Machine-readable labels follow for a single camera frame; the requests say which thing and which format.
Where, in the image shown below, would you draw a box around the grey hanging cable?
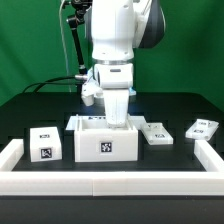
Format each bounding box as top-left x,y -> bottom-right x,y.
58,0 -> 73,94

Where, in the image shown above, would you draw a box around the black cables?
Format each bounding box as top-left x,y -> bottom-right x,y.
22,75 -> 84,94

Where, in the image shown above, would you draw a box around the white front fence bar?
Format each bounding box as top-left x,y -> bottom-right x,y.
0,172 -> 224,196

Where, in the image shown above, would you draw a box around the white cabinet body box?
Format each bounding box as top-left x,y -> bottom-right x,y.
74,116 -> 138,162

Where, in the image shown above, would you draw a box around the black camera stand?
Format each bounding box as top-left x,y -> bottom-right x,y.
67,0 -> 92,81

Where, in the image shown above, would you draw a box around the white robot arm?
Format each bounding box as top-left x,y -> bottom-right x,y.
82,0 -> 165,128

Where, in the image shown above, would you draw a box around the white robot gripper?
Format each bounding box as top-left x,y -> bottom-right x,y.
103,89 -> 129,128

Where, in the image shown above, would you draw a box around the white fence bar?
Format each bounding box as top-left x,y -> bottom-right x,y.
0,139 -> 24,172
0,172 -> 224,196
194,140 -> 224,173

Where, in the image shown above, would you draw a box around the white marker base plate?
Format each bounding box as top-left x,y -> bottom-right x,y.
66,116 -> 146,131

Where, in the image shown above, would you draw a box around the white right fence bar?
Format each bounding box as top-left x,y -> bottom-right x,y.
194,140 -> 224,173

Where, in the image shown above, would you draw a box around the white left fence bar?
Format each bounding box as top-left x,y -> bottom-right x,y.
0,139 -> 24,172

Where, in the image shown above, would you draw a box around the white cabinet top block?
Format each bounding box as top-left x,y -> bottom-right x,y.
30,127 -> 62,162

